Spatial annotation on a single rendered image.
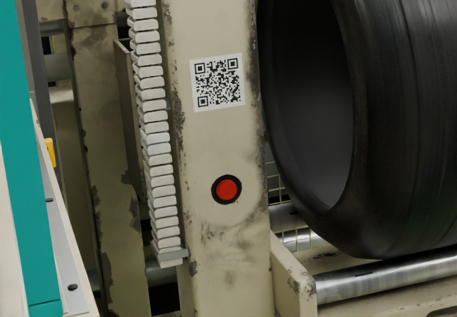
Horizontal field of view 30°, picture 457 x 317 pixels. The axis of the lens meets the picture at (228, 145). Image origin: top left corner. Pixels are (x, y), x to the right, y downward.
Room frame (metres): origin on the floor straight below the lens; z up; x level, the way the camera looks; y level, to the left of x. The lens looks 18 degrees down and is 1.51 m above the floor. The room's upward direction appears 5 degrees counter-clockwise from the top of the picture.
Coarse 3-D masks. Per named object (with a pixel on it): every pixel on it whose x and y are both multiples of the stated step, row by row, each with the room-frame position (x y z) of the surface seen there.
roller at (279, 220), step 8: (272, 208) 1.40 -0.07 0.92; (280, 208) 1.40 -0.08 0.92; (288, 208) 1.40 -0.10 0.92; (272, 216) 1.39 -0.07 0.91; (280, 216) 1.39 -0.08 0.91; (288, 216) 1.39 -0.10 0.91; (296, 216) 1.40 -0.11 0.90; (272, 224) 1.38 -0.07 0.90; (280, 224) 1.39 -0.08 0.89; (288, 224) 1.39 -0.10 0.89; (296, 224) 1.40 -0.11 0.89; (304, 224) 1.41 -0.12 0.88
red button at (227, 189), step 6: (222, 180) 1.15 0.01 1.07; (228, 180) 1.15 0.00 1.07; (222, 186) 1.15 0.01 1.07; (228, 186) 1.15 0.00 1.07; (234, 186) 1.15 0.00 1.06; (216, 192) 1.15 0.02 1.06; (222, 192) 1.15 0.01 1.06; (228, 192) 1.15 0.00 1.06; (234, 192) 1.15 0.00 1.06; (222, 198) 1.15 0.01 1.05; (228, 198) 1.15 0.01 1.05
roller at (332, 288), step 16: (400, 256) 1.17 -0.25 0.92; (416, 256) 1.17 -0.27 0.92; (432, 256) 1.17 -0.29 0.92; (448, 256) 1.17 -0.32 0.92; (336, 272) 1.14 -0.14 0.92; (352, 272) 1.14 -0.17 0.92; (368, 272) 1.14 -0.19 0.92; (384, 272) 1.14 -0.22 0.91; (400, 272) 1.14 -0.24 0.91; (416, 272) 1.15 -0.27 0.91; (432, 272) 1.15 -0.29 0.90; (448, 272) 1.16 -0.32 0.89; (320, 288) 1.11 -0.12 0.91; (336, 288) 1.12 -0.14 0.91; (352, 288) 1.12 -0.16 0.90; (368, 288) 1.13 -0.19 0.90; (384, 288) 1.14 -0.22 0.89; (320, 304) 1.12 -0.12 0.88
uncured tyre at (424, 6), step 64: (256, 0) 1.47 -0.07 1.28; (320, 0) 1.56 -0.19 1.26; (384, 0) 1.07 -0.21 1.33; (448, 0) 1.06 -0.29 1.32; (320, 64) 1.57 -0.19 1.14; (384, 64) 1.04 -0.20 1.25; (448, 64) 1.03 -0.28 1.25; (320, 128) 1.52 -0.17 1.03; (384, 128) 1.03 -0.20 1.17; (448, 128) 1.02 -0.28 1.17; (320, 192) 1.42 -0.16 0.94; (384, 192) 1.05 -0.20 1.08; (448, 192) 1.04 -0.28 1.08; (384, 256) 1.14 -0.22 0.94
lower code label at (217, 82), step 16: (192, 64) 1.15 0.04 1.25; (208, 64) 1.15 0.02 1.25; (224, 64) 1.16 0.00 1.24; (240, 64) 1.16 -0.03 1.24; (192, 80) 1.14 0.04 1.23; (208, 80) 1.15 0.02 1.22; (224, 80) 1.16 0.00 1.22; (240, 80) 1.16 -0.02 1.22; (192, 96) 1.14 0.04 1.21; (208, 96) 1.15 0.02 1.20; (224, 96) 1.16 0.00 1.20; (240, 96) 1.16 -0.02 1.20
